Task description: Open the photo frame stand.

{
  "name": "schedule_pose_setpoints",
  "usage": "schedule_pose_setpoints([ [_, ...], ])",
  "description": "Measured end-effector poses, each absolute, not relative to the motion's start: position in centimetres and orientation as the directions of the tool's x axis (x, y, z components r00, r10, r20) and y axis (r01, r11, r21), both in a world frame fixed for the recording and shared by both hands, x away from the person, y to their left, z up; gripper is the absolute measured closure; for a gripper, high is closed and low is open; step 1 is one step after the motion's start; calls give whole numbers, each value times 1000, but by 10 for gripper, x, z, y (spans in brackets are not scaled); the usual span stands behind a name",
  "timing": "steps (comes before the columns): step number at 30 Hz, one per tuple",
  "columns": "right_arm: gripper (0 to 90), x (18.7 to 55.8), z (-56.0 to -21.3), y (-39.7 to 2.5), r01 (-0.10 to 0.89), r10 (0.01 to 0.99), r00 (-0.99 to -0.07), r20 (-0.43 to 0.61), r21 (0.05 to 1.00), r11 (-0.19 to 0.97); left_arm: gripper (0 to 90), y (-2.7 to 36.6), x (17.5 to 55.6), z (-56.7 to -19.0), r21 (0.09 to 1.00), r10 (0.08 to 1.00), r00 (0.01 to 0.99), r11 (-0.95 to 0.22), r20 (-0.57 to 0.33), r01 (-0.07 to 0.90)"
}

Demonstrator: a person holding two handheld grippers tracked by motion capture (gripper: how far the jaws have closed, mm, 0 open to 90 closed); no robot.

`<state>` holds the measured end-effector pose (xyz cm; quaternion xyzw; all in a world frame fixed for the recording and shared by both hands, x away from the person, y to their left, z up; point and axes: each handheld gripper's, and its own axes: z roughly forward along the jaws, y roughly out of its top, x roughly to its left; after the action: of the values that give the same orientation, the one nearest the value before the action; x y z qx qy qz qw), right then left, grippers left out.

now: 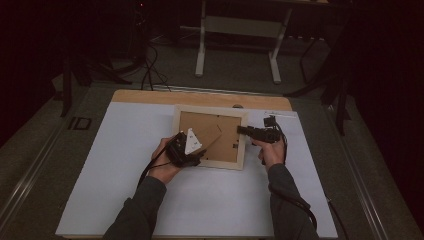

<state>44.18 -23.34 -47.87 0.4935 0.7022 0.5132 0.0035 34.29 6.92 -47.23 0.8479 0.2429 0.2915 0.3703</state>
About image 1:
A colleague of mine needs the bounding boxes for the white metal table frame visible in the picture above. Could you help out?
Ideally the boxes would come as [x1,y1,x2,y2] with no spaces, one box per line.
[194,0,294,85]

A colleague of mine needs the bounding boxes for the left hand-held gripper cable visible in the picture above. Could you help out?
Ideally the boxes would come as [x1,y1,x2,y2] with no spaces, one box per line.
[136,143,175,190]

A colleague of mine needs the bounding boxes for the right hand-held gripper cable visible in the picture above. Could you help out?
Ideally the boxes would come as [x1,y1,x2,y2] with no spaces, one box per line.
[269,116,318,232]

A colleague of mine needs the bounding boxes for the person's right hand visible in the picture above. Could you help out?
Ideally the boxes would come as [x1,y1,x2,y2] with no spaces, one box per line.
[252,140,287,172]

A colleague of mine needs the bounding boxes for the metal floor rail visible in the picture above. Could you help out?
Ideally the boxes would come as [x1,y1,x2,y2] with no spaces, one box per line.
[0,121,69,229]
[324,104,390,240]

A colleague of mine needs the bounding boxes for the person's left hand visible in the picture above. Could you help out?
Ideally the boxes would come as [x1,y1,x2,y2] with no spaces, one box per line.
[148,134,183,185]

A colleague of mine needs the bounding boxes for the white table mat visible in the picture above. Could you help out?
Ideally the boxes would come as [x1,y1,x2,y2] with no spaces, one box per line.
[54,101,339,239]

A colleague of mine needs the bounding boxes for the black floor socket box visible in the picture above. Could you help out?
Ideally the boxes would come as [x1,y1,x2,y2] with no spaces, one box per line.
[67,116,92,131]

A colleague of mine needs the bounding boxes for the black floor cables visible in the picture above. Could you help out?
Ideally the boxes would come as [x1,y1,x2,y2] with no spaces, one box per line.
[139,43,173,92]

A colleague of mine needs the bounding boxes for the hand-held gripper cable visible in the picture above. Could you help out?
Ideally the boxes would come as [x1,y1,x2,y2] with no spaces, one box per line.
[136,143,175,190]
[269,116,318,232]

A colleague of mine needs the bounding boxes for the black stand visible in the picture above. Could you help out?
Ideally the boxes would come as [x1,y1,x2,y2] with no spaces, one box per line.
[59,53,133,118]
[283,19,353,136]

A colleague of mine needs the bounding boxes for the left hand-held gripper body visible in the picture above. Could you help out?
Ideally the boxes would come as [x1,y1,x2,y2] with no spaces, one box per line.
[165,128,204,168]

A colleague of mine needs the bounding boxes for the wooden photo frame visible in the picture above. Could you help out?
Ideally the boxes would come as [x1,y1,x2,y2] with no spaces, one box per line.
[172,104,249,171]

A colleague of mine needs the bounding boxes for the black cable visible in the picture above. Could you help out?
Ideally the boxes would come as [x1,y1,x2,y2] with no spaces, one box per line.
[324,194,350,240]

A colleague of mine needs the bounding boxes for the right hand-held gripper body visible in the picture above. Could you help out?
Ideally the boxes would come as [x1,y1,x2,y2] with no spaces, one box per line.
[254,114,284,144]

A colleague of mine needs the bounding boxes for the dark equipment tower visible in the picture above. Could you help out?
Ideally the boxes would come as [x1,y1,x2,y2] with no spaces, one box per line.
[129,0,152,66]

